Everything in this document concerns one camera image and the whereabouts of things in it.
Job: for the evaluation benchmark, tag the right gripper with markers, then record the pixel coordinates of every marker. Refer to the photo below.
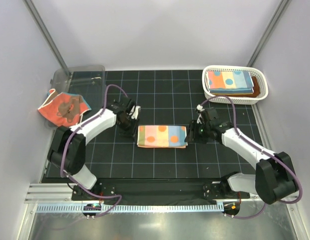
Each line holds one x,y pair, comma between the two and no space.
192,135

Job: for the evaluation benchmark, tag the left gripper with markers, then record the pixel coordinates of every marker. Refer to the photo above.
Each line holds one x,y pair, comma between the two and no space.
132,132

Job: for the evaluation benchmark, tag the peach dotted towel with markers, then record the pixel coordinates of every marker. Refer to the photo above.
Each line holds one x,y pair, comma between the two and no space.
162,136

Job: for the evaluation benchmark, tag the light blue dotted towel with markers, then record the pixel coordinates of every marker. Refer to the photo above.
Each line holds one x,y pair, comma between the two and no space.
229,80

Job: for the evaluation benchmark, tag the salmon pink towel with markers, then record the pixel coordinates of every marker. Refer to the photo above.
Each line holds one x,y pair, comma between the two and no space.
64,109

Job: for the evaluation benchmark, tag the brown towel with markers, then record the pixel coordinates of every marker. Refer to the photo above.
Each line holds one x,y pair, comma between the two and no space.
256,91

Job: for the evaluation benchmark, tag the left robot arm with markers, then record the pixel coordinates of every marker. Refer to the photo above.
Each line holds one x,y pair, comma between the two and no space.
68,148

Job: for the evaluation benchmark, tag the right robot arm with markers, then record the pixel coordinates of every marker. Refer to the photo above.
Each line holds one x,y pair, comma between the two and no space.
274,178

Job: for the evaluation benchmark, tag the clear plastic bin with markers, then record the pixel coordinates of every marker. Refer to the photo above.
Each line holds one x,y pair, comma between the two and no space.
87,81

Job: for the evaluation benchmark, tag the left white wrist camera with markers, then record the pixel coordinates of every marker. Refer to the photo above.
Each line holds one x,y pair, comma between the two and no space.
134,114

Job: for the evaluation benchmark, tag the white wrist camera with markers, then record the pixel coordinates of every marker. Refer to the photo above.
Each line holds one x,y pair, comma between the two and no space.
199,110
134,114

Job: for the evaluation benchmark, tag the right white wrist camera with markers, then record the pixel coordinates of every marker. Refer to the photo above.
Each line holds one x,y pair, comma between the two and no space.
199,110

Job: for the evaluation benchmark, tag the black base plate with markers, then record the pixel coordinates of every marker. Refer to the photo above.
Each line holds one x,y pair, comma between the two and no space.
151,188

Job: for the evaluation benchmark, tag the white slotted cable duct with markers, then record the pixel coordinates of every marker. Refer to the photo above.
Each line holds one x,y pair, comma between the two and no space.
96,208

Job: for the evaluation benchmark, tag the aluminium rail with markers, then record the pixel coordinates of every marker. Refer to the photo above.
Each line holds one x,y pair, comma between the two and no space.
57,192

